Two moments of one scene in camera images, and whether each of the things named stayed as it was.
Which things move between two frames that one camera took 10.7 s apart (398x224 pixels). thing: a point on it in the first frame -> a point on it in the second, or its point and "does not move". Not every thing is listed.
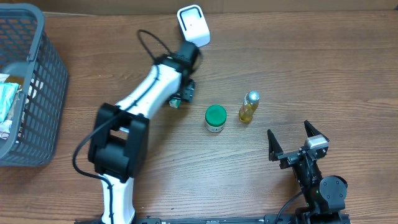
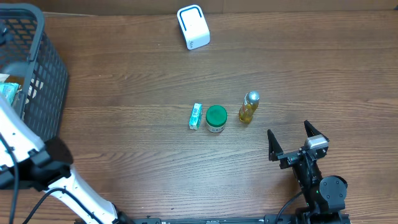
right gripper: [289, 158] does not move
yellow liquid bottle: [250, 104] does not move
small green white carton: [174, 103] -> [196, 116]
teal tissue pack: [7, 93] does not move
